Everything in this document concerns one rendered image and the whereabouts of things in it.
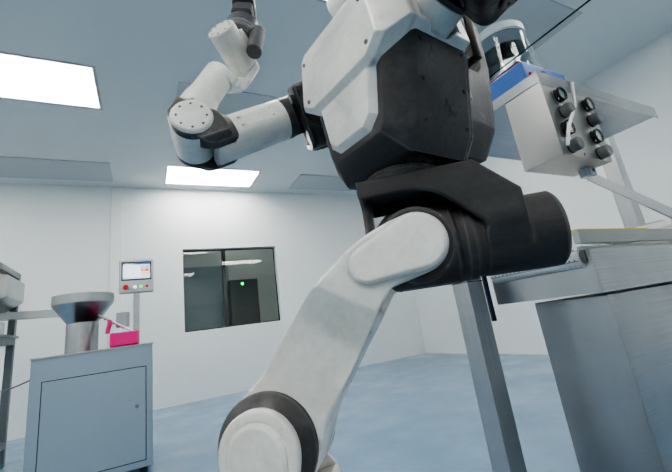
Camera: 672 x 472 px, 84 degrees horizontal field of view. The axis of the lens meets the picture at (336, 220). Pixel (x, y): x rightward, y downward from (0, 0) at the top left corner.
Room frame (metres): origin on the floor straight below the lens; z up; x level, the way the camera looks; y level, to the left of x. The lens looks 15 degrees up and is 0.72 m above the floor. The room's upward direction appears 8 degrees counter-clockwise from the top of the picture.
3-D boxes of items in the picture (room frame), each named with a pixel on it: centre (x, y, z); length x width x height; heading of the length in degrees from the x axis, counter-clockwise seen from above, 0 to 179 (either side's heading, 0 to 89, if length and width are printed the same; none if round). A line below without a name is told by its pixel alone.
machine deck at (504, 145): (1.14, -0.73, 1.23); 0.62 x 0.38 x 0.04; 119
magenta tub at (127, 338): (2.47, 1.46, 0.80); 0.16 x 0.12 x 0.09; 118
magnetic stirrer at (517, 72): (1.00, -0.59, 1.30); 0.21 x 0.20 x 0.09; 29
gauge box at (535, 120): (0.92, -0.62, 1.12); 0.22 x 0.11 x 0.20; 119
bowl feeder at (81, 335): (2.59, 1.75, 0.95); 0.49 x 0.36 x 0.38; 118
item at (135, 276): (2.79, 1.57, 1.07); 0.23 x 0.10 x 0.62; 118
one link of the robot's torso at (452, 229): (0.59, -0.12, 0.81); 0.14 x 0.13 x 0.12; 171
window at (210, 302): (5.49, 1.65, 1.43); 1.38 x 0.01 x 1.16; 118
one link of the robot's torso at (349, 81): (0.61, -0.15, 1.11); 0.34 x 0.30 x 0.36; 37
